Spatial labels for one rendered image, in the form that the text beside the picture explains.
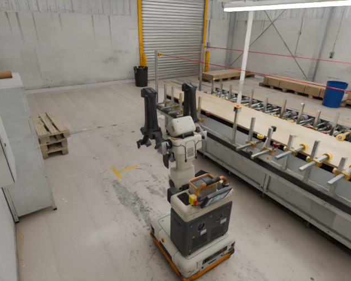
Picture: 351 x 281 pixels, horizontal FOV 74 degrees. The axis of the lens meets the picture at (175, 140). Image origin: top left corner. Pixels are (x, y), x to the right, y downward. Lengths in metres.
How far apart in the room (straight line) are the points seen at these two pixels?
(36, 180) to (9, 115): 0.81
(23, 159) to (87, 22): 7.01
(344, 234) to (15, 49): 8.98
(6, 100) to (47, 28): 6.52
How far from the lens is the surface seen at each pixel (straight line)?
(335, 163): 2.83
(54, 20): 9.18
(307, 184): 2.73
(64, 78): 9.34
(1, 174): 2.05
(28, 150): 2.97
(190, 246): 2.22
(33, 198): 3.27
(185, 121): 2.05
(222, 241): 2.45
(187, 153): 2.05
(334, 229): 3.18
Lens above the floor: 2.10
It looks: 26 degrees down
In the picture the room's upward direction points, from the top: 1 degrees clockwise
